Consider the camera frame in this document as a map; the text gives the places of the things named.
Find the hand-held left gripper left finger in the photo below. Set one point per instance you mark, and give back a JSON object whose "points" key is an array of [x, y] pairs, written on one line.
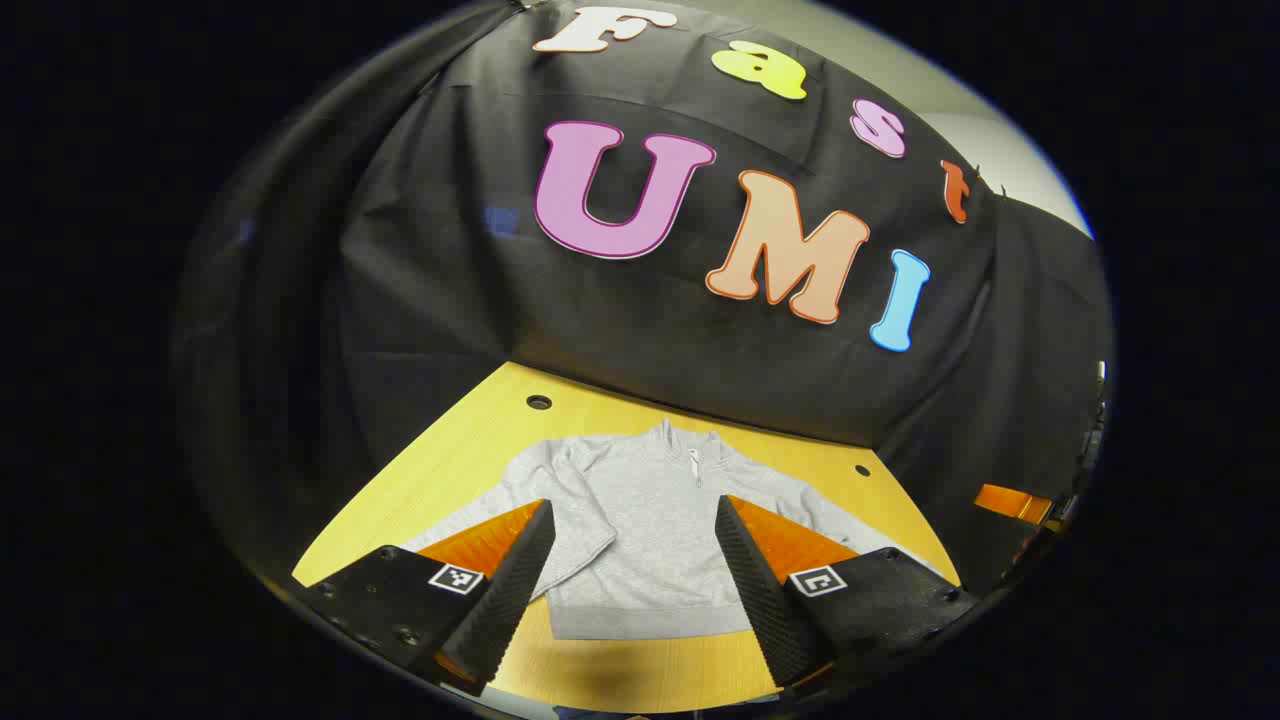
{"points": [[515, 580]]}

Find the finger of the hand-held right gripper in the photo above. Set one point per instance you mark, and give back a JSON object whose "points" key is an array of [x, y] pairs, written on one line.
{"points": [[1010, 502]]}

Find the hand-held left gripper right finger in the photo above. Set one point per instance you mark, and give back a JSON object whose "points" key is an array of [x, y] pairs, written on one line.
{"points": [[755, 580]]}

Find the grey zip-neck sweatshirt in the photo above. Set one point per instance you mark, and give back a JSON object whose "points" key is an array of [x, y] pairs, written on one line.
{"points": [[640, 520]]}

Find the black backdrop cloth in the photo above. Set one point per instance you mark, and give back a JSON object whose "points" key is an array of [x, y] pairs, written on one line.
{"points": [[480, 320]]}

